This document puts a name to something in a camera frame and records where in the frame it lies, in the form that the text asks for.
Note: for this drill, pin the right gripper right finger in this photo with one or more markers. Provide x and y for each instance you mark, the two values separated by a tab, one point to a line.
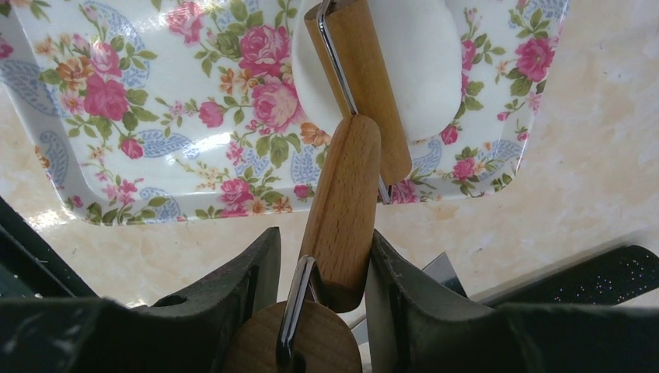
416	324

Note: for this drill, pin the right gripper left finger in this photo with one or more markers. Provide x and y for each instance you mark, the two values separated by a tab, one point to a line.
187	331

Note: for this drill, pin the wooden double-ended rolling pin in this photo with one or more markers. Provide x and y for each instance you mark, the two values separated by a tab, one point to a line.
368	152

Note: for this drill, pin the white dough piece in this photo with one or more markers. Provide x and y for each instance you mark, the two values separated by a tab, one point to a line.
423	56

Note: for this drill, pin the metal scraper with red handle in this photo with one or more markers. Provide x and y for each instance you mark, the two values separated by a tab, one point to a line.
440	270

